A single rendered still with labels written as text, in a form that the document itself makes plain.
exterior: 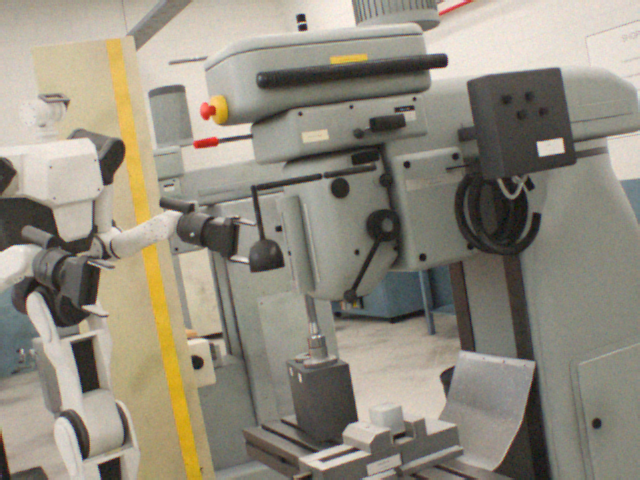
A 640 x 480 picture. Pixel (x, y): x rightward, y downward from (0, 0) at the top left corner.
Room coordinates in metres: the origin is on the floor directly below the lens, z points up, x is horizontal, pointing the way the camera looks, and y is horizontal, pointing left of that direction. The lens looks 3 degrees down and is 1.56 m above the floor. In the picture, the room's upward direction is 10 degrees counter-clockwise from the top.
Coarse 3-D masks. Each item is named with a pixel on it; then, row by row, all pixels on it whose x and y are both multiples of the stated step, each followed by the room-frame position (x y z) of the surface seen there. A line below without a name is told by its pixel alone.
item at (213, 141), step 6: (210, 138) 1.98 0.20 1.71; (216, 138) 1.99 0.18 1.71; (222, 138) 2.00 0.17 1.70; (228, 138) 2.00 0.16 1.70; (234, 138) 2.01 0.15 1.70; (240, 138) 2.01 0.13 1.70; (246, 138) 2.02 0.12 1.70; (252, 138) 2.03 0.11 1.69; (198, 144) 1.97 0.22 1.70; (204, 144) 1.97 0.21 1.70; (210, 144) 1.98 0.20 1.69; (216, 144) 1.99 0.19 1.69
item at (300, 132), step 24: (408, 96) 1.96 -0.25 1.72; (264, 120) 1.96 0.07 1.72; (288, 120) 1.84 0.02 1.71; (312, 120) 1.85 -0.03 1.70; (336, 120) 1.88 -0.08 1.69; (360, 120) 1.90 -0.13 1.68; (408, 120) 1.95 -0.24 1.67; (264, 144) 1.97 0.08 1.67; (288, 144) 1.86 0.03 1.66; (312, 144) 1.85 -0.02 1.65; (336, 144) 1.87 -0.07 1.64; (360, 144) 1.90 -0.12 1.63
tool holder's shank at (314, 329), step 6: (306, 294) 2.29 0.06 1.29; (306, 300) 2.29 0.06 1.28; (312, 300) 2.29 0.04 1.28; (306, 306) 2.29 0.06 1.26; (312, 306) 2.29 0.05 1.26; (306, 312) 2.30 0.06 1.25; (312, 312) 2.29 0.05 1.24; (312, 318) 2.29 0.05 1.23; (312, 324) 2.29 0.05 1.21; (318, 324) 2.29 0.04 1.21; (312, 330) 2.29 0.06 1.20; (318, 330) 2.29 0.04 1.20
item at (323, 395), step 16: (288, 368) 2.42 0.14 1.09; (304, 368) 2.29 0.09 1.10; (320, 368) 2.25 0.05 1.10; (336, 368) 2.25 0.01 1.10; (304, 384) 2.25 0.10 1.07; (320, 384) 2.24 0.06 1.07; (336, 384) 2.25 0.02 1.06; (352, 384) 2.26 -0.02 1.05; (304, 400) 2.29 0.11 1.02; (320, 400) 2.23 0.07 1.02; (336, 400) 2.24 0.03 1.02; (352, 400) 2.25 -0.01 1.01; (304, 416) 2.32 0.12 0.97; (320, 416) 2.23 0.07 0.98; (336, 416) 2.24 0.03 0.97; (352, 416) 2.25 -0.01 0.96; (320, 432) 2.23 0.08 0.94; (336, 432) 2.24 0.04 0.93
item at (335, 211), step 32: (320, 160) 1.89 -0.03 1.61; (288, 192) 1.99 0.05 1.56; (320, 192) 1.89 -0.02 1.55; (352, 192) 1.91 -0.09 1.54; (384, 192) 1.94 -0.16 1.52; (320, 224) 1.89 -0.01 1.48; (352, 224) 1.90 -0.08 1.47; (320, 256) 1.90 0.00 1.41; (352, 256) 1.89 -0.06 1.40; (384, 256) 1.93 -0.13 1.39; (320, 288) 1.92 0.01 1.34
